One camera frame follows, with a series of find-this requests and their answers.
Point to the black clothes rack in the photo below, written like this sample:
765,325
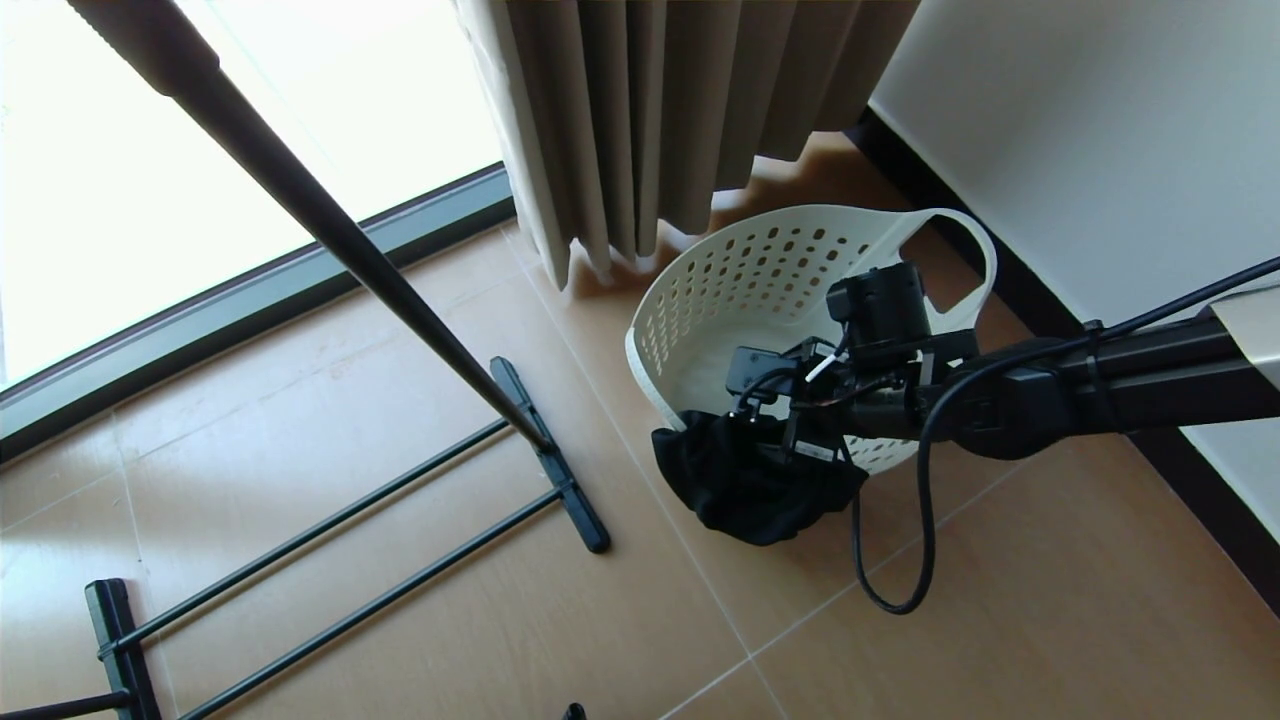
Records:
300,190

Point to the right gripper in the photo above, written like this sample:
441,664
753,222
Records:
815,435

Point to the brown curtain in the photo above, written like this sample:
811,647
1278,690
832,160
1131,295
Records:
620,100

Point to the white laundry basket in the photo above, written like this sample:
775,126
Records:
720,290

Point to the window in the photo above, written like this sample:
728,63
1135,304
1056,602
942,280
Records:
150,150

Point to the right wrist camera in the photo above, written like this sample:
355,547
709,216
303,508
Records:
760,368

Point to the heap of clothes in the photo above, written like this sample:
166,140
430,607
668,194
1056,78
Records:
750,490

